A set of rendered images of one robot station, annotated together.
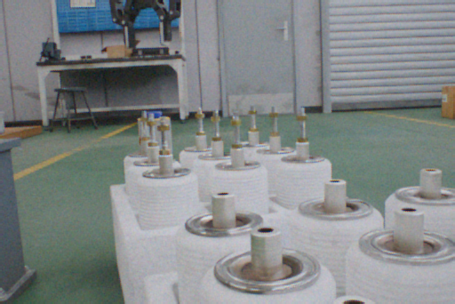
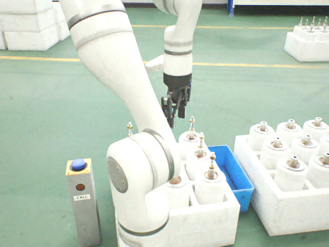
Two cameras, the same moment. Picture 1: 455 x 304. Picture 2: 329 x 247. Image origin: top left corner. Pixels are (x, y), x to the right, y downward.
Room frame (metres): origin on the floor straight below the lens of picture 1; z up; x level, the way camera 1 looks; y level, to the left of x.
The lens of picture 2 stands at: (0.76, 0.87, 0.87)
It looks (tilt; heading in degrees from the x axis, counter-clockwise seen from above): 29 degrees down; 277
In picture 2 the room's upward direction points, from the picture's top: straight up
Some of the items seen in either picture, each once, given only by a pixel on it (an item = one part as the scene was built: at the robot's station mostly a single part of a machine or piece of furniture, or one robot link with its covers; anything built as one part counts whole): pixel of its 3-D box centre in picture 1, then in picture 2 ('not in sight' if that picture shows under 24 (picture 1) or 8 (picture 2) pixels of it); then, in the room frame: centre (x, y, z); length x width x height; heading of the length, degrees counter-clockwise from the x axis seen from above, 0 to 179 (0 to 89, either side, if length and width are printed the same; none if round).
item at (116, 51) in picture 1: (121, 50); not in sight; (5.41, 1.22, 0.87); 0.40 x 0.30 x 0.23; 77
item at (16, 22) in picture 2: not in sight; (29, 19); (2.54, -2.22, 0.27); 0.39 x 0.39 x 0.18; 2
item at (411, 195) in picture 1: (430, 196); (262, 128); (0.48, -0.22, 0.25); 0.08 x 0.08 x 0.01
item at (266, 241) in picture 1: (266, 252); (326, 158); (0.30, -0.02, 0.26); 0.02 x 0.02 x 0.03
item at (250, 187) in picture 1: (240, 220); (198, 174); (0.73, -0.01, 0.16); 0.10 x 0.10 x 0.18
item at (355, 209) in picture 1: (335, 209); (276, 144); (0.45, -0.11, 0.25); 0.08 x 0.08 x 0.01
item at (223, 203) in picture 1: (223, 211); (293, 161); (0.42, 0.01, 0.26); 0.02 x 0.02 x 0.03
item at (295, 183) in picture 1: (304, 211); (190, 156); (0.76, -0.13, 0.16); 0.10 x 0.10 x 0.18
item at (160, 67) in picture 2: not in sight; (171, 57); (0.82, 0.13, 0.64); 0.11 x 0.09 x 0.06; 158
